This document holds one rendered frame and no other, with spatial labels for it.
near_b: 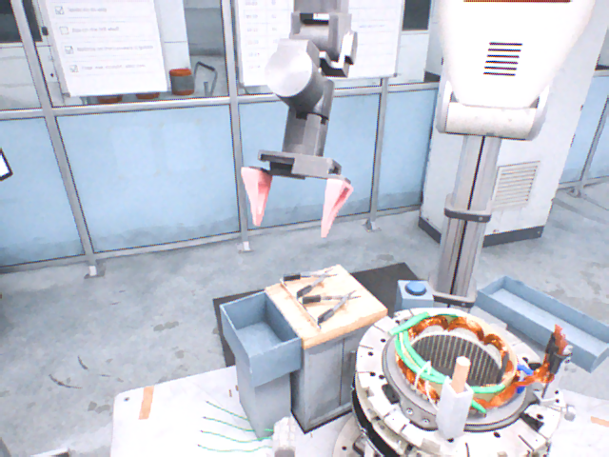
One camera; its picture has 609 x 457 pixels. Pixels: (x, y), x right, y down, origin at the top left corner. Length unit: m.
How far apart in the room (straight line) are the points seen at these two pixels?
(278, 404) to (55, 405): 1.54
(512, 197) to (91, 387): 2.75
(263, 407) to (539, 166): 2.69
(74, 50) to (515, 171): 2.67
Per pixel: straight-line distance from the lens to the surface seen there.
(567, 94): 3.26
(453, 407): 0.67
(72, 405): 2.37
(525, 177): 3.28
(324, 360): 0.95
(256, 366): 0.86
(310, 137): 0.57
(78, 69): 2.69
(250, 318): 1.01
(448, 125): 1.04
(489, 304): 1.06
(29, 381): 2.57
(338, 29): 0.60
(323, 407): 1.06
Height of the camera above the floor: 1.66
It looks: 30 degrees down
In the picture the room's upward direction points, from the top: straight up
